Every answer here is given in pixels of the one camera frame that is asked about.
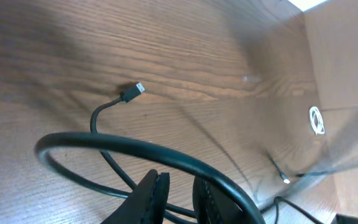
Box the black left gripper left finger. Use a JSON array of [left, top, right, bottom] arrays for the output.
[[101, 169, 170, 224]]

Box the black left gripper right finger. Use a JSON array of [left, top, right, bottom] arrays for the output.
[[193, 177, 244, 224]]

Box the thin black cable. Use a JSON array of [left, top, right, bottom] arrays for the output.
[[259, 152, 329, 224], [34, 81, 267, 224]]

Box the white usb cable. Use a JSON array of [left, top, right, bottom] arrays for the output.
[[308, 105, 326, 136]]

